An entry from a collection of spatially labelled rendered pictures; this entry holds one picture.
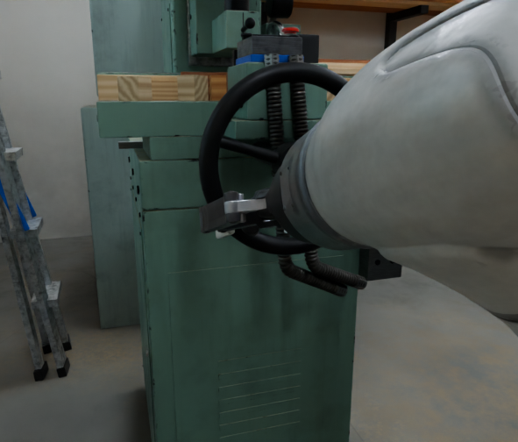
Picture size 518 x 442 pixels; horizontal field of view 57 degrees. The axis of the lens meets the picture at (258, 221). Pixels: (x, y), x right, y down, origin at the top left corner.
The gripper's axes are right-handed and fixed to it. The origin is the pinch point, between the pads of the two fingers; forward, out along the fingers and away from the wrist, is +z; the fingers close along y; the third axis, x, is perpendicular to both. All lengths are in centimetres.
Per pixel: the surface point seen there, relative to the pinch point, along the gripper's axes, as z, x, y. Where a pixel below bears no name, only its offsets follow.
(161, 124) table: 28.8, -20.5, 7.3
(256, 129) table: 20.2, -16.8, -6.9
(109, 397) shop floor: 108, 42, 23
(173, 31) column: 55, -51, 0
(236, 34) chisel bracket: 34, -40, -9
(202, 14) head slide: 45, -50, -5
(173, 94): 42, -31, 3
